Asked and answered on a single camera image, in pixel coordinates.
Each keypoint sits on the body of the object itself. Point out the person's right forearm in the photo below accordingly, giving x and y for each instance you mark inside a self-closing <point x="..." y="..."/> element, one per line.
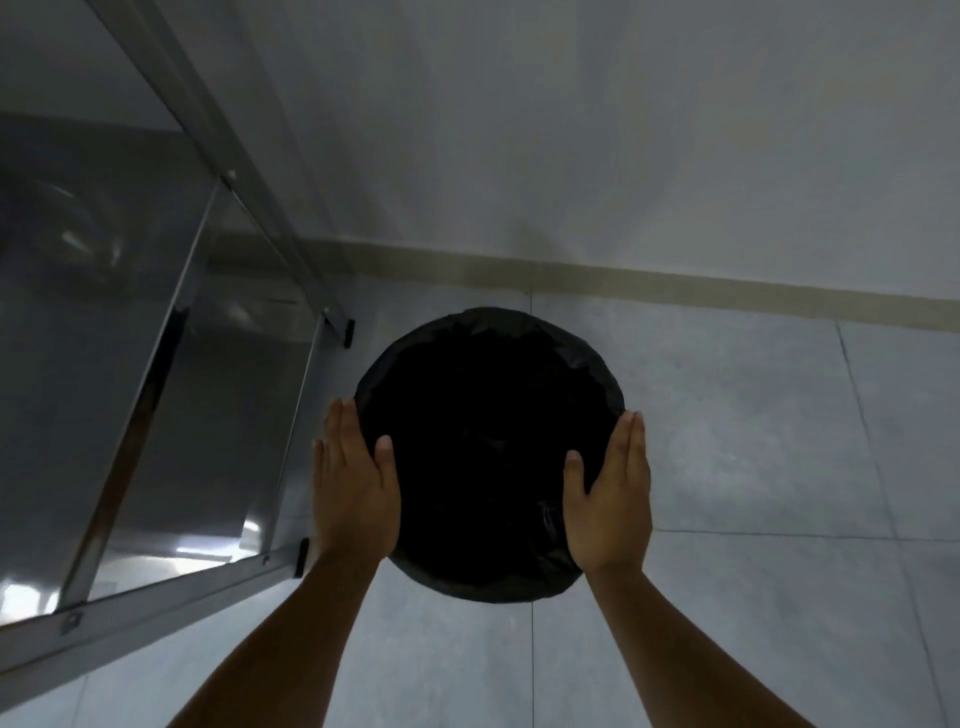
<point x="682" y="652"/>

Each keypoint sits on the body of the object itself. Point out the person's right hand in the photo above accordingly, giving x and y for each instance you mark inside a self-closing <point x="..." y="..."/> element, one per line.
<point x="615" y="517"/>

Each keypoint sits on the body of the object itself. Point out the person's left thumb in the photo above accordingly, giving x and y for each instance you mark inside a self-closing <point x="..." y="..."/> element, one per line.
<point x="387" y="469"/>

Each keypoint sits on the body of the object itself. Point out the person's left forearm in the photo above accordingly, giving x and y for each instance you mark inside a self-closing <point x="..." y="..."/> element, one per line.
<point x="292" y="645"/>

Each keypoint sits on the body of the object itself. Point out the person's right thumb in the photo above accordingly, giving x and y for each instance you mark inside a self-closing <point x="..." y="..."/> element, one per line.
<point x="574" y="480"/>

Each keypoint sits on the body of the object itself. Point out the stainless steel table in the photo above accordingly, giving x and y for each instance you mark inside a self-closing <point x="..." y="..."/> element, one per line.
<point x="97" y="337"/>

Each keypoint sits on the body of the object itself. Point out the round bin with black bag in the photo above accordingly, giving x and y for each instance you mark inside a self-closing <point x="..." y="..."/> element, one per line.
<point x="487" y="442"/>

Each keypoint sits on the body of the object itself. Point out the person's left hand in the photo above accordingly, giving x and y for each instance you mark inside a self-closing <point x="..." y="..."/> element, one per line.
<point x="352" y="502"/>

